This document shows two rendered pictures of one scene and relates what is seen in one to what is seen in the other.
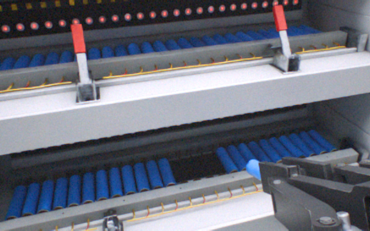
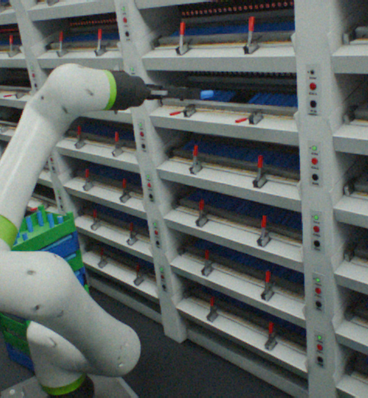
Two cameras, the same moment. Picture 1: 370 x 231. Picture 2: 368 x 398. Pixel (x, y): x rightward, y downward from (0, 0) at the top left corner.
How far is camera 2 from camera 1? 136 cm
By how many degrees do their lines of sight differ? 59
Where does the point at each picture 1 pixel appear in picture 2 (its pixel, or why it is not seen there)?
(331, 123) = not seen: hidden behind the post
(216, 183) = (230, 106)
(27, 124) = (164, 61)
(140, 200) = (203, 103)
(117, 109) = (185, 60)
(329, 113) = not seen: hidden behind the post
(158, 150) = (236, 85)
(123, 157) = (222, 85)
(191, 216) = (216, 116)
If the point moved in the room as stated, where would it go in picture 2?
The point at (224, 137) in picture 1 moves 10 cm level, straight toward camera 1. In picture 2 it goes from (267, 87) to (238, 93)
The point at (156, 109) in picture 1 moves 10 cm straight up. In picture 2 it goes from (197, 62) to (193, 26)
